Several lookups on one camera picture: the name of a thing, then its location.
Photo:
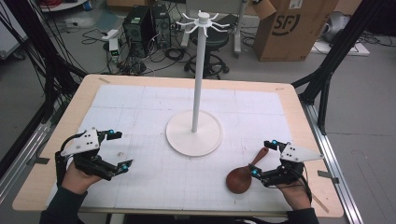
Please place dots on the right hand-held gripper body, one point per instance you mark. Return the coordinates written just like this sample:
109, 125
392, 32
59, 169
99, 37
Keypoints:
295, 154

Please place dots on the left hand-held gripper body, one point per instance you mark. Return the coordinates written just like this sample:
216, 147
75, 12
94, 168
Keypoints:
81, 143

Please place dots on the brown wooden spoon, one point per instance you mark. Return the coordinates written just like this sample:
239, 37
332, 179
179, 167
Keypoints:
238, 181

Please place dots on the white hook rack stand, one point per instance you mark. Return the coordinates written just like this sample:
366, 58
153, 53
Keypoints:
199, 77

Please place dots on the person's left hand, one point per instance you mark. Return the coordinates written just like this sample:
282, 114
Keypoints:
77, 182

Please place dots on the person's right hand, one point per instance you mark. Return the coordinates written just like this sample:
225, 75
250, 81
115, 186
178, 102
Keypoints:
295, 196

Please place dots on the white grid mat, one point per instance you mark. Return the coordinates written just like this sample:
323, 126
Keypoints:
146, 186

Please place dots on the black tape strip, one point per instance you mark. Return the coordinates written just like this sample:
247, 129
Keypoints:
327, 176
42, 160

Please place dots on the small device with green display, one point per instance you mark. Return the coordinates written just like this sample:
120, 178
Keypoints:
114, 48

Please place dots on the white power strip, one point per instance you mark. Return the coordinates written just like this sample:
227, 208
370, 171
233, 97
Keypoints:
110, 34

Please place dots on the large black computer tower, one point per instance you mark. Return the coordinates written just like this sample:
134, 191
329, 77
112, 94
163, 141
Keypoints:
137, 31

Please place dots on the large cardboard box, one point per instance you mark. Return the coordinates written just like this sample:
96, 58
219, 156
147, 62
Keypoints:
289, 31

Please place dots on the white flat board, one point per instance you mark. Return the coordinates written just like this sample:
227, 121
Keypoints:
342, 49

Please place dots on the slim black computer tower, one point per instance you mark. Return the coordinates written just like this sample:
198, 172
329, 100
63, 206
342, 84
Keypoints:
161, 26

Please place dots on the black office stool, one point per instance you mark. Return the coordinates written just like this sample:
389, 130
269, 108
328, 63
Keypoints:
214, 40

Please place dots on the grey bag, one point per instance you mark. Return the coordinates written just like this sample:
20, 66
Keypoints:
334, 26

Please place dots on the aluminium rail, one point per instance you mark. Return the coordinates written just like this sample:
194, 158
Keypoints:
25, 155
336, 168

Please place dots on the black metal frame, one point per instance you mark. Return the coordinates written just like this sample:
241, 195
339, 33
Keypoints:
46, 56
336, 53

